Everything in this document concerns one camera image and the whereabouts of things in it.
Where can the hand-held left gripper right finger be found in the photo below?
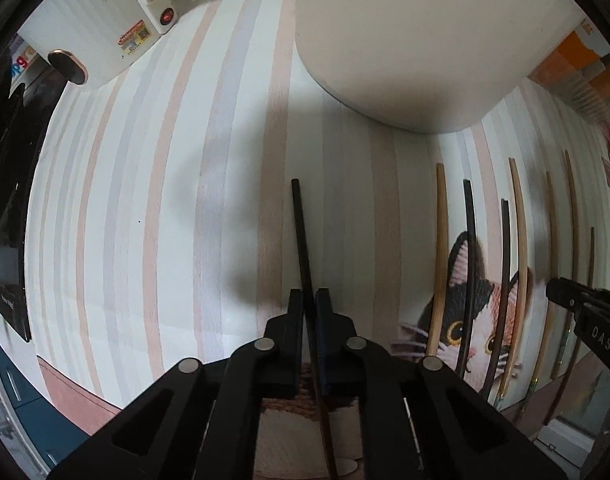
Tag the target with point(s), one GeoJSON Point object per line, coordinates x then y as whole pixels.
{"type": "Point", "coordinates": [324, 320]}

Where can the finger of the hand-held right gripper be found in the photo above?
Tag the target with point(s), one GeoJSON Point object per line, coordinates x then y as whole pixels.
{"type": "Point", "coordinates": [567, 291]}

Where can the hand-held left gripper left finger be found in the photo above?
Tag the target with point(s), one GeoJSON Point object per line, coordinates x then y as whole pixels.
{"type": "Point", "coordinates": [296, 310]}

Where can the brown wooden chopstick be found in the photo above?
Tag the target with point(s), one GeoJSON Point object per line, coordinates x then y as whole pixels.
{"type": "Point", "coordinates": [591, 260]}
{"type": "Point", "coordinates": [577, 230]}

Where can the light bamboo chopstick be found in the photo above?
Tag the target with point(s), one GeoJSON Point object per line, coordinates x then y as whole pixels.
{"type": "Point", "coordinates": [442, 240]}
{"type": "Point", "coordinates": [524, 240]}
{"type": "Point", "coordinates": [554, 240]}

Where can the long dark chopstick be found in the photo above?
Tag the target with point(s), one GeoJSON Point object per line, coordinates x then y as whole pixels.
{"type": "Point", "coordinates": [301, 240]}

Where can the cream utensil holder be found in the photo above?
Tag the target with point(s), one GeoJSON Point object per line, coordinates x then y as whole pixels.
{"type": "Point", "coordinates": [410, 50]}

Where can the striped cat print mat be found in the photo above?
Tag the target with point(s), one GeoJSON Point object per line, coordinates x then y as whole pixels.
{"type": "Point", "coordinates": [185, 210]}

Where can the blue cabinet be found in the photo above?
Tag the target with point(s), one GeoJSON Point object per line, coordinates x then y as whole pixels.
{"type": "Point", "coordinates": [30, 410]}

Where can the black induction cooker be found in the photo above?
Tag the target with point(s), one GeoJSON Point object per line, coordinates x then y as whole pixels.
{"type": "Point", "coordinates": [10, 310]}

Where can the white pink electric kettle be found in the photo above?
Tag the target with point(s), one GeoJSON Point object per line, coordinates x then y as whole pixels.
{"type": "Point", "coordinates": [95, 25]}

